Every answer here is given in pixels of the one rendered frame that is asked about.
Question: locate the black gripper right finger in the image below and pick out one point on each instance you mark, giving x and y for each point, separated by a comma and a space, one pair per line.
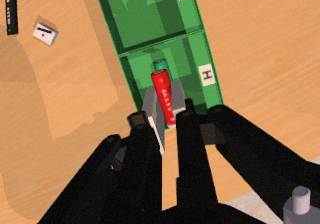
287, 183

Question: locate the red battery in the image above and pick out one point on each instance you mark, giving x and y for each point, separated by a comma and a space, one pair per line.
162, 84

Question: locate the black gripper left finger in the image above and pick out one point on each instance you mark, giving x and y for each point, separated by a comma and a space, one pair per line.
139, 184

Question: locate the green aa battery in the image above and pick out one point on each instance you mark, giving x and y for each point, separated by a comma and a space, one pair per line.
162, 64

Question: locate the green three-compartment bin rack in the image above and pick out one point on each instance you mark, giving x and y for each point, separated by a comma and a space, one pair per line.
136, 25

